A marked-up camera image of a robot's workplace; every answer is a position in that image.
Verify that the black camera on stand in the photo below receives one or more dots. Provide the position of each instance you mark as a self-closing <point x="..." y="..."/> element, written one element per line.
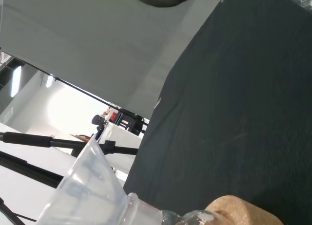
<point x="98" y="121"/>

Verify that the round-bottom glass flask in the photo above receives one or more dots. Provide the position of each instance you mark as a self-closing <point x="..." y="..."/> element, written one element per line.
<point x="151" y="212"/>

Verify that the black tripod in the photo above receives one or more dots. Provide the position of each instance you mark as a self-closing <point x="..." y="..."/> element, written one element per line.
<point x="24" y="138"/>

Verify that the black bench cloth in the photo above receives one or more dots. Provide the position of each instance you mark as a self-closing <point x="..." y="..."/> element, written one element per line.
<point x="231" y="100"/>

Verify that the clear plastic funnel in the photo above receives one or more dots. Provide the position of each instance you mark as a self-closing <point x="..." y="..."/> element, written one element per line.
<point x="87" y="186"/>

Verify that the black background equipment rack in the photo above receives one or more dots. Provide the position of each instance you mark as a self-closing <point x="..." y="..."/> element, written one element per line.
<point x="131" y="120"/>

